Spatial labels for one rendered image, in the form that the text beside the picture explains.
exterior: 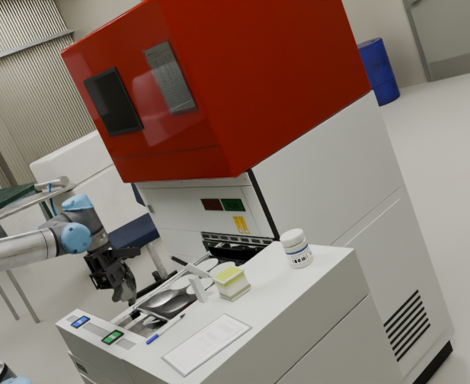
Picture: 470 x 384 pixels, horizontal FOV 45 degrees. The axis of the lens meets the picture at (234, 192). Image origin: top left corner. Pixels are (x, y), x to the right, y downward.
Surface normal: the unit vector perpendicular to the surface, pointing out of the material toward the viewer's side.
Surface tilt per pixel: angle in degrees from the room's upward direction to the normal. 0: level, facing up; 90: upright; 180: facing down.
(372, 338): 90
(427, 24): 90
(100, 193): 90
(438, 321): 90
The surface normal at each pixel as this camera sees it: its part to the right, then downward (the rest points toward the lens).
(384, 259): 0.59, -0.01
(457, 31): -0.61, 0.46
